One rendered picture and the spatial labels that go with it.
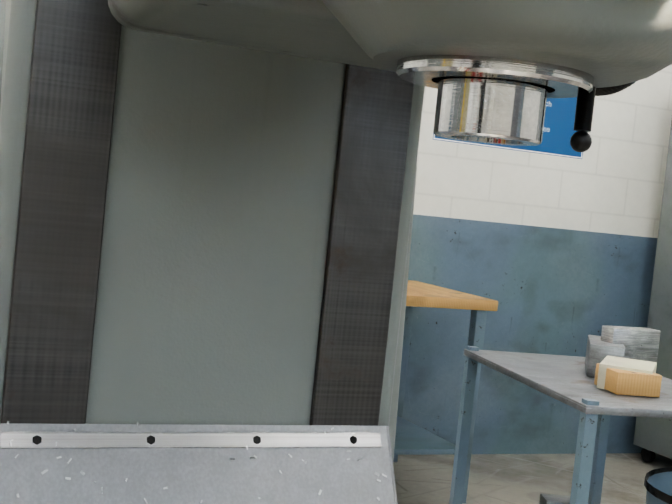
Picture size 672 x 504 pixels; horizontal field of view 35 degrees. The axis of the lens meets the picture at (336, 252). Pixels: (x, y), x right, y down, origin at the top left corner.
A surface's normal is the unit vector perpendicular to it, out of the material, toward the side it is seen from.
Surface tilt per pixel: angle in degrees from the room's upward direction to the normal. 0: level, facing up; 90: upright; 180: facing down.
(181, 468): 63
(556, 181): 90
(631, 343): 90
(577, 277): 90
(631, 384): 90
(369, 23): 124
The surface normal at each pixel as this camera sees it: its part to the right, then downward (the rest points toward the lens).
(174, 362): 0.40, 0.09
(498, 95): 0.01, 0.05
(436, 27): -0.44, 0.79
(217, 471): 0.41, -0.36
